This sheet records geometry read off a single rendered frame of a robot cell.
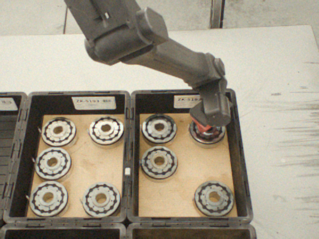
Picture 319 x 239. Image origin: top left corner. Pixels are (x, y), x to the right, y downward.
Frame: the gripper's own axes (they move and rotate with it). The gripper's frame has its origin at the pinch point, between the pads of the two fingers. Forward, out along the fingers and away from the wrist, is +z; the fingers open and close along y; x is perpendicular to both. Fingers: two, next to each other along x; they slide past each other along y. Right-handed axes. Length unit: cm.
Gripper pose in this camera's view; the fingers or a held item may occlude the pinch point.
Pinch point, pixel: (207, 125)
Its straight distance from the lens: 112.7
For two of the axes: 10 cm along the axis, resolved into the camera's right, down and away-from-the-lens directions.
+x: -6.2, -6.6, 4.2
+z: 0.6, 5.0, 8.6
